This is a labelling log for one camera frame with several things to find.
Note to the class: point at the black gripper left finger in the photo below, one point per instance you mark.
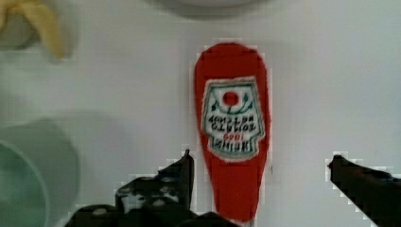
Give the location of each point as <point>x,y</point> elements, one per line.
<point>162,200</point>

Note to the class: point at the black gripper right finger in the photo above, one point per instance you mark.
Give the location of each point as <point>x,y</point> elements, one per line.
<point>376,193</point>

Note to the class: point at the red plush ketchup bottle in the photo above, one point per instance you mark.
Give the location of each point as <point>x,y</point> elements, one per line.
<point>231,94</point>

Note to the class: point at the pale green cup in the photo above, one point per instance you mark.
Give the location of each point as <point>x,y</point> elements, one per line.
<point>39,175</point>

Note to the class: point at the grey round plate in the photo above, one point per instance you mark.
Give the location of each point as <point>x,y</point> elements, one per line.
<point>216,3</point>

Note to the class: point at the yellow banana toy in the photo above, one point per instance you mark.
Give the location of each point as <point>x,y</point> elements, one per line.
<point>21,19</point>

